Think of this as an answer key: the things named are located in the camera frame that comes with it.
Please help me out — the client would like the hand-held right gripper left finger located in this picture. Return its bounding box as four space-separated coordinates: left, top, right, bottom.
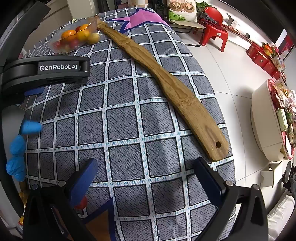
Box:
22 158 100 241

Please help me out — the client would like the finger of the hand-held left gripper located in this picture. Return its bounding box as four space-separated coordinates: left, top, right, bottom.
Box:
24 88 44 96

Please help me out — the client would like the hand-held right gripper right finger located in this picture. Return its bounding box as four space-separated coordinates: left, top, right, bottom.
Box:
193 158 270 241

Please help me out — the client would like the clear plastic fruit container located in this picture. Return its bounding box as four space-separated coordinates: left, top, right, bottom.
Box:
49 17 99 55

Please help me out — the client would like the person's left hand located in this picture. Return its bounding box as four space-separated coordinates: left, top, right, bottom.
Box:
6 120 43 182

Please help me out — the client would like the orange tangerine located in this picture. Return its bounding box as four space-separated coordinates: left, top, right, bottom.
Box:
61 30 77 43
76 30 90 42

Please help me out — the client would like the yellow lemon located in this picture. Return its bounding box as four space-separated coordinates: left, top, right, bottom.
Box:
87 33 100 44

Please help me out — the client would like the white cardboard box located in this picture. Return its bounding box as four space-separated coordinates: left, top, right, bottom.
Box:
261 162 287 189

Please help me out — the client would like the round cream table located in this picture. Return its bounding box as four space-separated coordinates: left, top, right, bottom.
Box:
251 79 296 161

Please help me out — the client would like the red tray of snacks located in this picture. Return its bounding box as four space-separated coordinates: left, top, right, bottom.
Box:
268 79 296 160

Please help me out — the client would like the long wooden board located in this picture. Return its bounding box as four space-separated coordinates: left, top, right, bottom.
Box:
94 14 230 162

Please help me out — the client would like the red gift box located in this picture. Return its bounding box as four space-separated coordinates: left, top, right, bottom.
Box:
245 43 264 58
253 54 269 68
264 61 278 75

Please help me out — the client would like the red plastic stool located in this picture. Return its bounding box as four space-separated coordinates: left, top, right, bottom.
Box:
199 7 229 52

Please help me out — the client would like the printed cushion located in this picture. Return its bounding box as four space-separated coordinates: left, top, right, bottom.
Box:
167 0 197 22

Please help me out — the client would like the brown cardboard sheet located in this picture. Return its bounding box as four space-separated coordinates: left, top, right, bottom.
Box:
170 20 206 30

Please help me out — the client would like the green plant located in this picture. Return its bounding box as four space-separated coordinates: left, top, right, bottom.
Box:
196 1 210 12

